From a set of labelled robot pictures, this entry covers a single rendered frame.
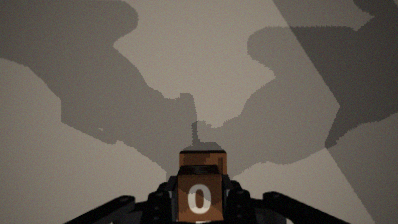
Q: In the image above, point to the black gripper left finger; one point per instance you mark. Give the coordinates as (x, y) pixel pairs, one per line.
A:
(124, 210)

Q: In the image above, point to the brown cube with white 0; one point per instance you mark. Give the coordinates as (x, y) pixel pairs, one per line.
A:
(199, 193)

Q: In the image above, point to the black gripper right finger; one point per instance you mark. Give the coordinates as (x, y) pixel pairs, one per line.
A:
(273, 209)

